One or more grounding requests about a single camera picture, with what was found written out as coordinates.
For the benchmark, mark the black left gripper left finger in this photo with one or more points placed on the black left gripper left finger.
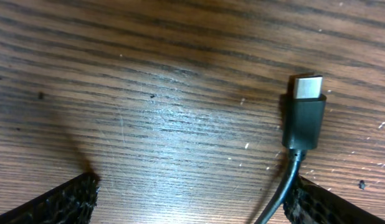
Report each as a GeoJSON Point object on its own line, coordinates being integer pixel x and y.
{"type": "Point", "coordinates": [70, 203]}

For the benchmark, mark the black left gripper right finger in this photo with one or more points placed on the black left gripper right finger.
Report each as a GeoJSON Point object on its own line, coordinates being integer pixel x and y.
{"type": "Point", "coordinates": [308, 203]}

